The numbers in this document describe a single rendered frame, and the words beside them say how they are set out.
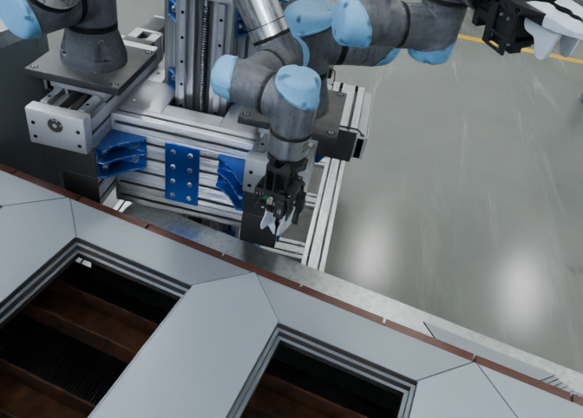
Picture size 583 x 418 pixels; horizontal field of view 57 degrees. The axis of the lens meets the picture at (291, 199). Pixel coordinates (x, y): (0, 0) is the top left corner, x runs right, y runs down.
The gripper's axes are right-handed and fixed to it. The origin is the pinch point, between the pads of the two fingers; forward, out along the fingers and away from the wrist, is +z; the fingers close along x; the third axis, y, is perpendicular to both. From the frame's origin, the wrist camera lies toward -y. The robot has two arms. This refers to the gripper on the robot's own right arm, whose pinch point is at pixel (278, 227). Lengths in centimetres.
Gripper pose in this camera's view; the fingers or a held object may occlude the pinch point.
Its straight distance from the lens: 110.1
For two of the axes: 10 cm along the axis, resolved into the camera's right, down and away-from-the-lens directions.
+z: -1.4, 7.7, 6.2
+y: -3.7, 5.4, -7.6
